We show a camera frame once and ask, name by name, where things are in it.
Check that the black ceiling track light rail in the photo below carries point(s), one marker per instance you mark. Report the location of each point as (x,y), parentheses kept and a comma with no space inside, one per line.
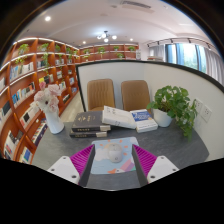
(180,40)

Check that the orange wooden bookshelf unit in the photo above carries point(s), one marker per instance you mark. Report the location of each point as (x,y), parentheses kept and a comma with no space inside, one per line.
(23,86)

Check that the window with curtains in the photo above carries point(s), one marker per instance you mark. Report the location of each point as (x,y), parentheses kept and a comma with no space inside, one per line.
(190,56)

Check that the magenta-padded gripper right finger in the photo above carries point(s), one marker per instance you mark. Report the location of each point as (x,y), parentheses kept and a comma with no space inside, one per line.
(161,166)

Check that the tan upholstered chair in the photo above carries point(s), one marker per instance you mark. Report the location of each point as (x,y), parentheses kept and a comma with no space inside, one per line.
(135,95)
(100,95)

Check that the white wall socket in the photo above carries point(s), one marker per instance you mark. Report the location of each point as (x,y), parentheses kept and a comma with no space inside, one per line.
(206,113)
(198,105)

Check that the pastel cloud print mouse pad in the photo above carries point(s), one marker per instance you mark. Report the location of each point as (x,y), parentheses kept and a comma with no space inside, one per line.
(100,165)

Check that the green plant in white pot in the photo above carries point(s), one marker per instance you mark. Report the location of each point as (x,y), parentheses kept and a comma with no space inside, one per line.
(173,103)

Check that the ceiling lamp with round bulbs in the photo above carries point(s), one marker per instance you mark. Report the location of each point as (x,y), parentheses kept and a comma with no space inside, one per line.
(106,36)

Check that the thick white book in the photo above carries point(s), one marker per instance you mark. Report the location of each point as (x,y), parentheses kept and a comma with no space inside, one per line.
(118,117)

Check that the ceiling air vent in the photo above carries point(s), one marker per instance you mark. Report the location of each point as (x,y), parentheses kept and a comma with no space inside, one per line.
(135,4)

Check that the blue and white book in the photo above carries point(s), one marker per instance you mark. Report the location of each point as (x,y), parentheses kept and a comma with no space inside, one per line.
(144,121)

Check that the white vase with pink flowers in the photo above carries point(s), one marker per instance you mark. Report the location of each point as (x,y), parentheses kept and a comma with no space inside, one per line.
(54,121)

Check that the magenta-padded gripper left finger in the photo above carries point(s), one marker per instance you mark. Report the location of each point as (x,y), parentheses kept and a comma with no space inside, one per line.
(63,166)

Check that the thick dark hardcover book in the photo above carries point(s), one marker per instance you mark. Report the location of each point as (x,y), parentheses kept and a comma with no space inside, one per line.
(87,119)

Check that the thin dark hardcover book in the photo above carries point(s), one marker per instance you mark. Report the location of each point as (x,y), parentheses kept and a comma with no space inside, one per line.
(85,134)

